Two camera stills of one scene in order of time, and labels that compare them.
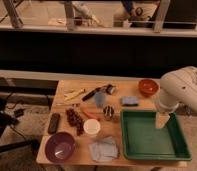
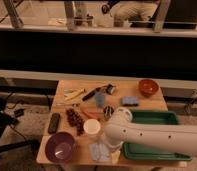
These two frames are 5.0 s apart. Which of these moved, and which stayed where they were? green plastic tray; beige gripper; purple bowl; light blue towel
Moved: beige gripper
Stayed: green plastic tray; purple bowl; light blue towel
